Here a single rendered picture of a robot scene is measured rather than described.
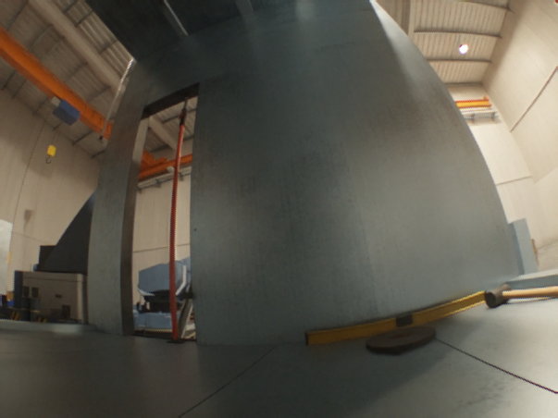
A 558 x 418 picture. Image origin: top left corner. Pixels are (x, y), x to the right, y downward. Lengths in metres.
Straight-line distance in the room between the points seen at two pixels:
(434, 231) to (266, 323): 0.85
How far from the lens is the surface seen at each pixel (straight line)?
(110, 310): 1.74
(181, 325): 1.79
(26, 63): 9.38
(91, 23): 9.43
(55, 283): 3.05
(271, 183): 1.21
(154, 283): 2.58
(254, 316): 1.13
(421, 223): 1.16
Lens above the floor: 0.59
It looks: 20 degrees up
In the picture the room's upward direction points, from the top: 7 degrees counter-clockwise
